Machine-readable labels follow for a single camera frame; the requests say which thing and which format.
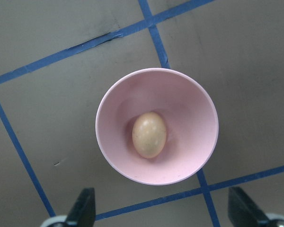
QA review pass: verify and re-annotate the brown paper table mat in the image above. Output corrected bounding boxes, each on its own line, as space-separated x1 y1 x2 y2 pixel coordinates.
0 0 284 227

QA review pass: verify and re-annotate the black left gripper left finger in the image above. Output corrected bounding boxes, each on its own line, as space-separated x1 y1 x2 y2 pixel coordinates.
65 188 96 227

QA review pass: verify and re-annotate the brown egg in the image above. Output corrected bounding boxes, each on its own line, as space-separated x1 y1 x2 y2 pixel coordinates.
132 112 167 159

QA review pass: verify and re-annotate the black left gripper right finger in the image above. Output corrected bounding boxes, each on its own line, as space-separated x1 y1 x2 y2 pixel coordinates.
228 187 269 227

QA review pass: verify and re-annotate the pink bowl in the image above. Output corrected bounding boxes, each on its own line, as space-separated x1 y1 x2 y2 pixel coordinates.
95 68 219 185

